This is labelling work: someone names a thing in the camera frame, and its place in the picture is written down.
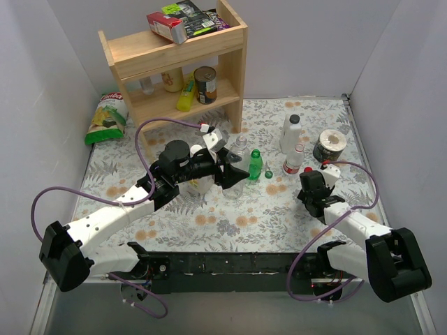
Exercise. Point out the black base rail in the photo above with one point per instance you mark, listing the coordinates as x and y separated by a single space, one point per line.
164 273

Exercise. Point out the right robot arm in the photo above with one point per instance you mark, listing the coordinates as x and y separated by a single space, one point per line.
390 260

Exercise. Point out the square clear bottle white cap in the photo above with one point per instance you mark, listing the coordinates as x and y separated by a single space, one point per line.
200 186

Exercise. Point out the clear bottle red label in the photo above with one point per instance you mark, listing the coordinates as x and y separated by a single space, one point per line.
294 159

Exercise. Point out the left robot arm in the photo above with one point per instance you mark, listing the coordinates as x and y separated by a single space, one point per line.
71 253

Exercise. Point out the floral table mat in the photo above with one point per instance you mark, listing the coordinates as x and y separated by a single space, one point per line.
267 217

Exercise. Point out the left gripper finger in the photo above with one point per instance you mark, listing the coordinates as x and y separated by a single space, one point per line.
233 175
233 158

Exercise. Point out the small clear bottle on shelf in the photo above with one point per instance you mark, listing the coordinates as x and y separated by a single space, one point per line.
147 86

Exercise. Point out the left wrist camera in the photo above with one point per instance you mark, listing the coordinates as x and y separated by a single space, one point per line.
214 139

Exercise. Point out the white bottle black cap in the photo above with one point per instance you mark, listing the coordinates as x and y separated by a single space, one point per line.
291 131

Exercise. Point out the tin can on shelf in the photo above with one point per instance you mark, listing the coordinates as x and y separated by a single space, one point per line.
206 84

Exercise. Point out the purple snack packet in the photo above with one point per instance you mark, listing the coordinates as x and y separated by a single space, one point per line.
217 20

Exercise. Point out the wooden two-tier shelf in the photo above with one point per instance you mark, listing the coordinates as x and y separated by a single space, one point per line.
143 54

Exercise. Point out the green plastic bottle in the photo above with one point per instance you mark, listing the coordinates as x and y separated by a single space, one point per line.
255 165

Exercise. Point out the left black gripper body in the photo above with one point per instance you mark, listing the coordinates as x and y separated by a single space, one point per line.
221 169

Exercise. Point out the green chips bag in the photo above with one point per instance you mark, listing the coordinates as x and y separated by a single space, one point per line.
109 120

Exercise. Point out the yellow bottle on shelf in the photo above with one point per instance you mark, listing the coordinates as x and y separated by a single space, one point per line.
187 95

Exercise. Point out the red white carton box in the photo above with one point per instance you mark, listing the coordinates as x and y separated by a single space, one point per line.
168 27

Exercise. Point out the clear bottle blue white cap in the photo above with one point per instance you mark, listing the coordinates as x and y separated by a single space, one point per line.
239 147

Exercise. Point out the black green box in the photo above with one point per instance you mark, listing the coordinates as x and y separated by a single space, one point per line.
196 22

